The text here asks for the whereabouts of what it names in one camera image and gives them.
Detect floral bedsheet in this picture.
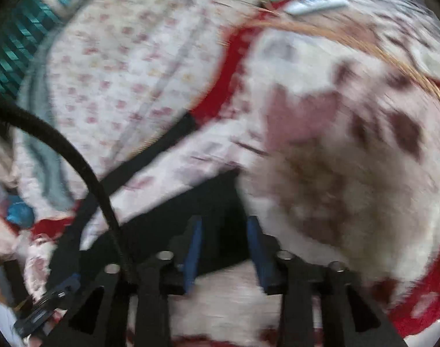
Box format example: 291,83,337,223
15,0,278,225

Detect red white plush blanket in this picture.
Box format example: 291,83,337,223
23,0,440,347

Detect teal window grille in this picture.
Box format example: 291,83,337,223
0,0,61,95

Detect black pants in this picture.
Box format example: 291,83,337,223
48,112,251,290

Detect blue plastic bag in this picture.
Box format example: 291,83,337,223
6,202,34,226

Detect grey fluffy blanket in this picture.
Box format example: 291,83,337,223
15,25,76,210

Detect black cable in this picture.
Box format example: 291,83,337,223
0,99,134,286

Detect white flat box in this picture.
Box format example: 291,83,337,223
285,0,349,17

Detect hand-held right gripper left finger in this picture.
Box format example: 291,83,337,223
43,215,206,347

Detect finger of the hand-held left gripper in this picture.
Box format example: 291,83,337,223
14,273,83,338

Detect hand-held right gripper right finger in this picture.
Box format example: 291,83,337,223
247,215,408,347

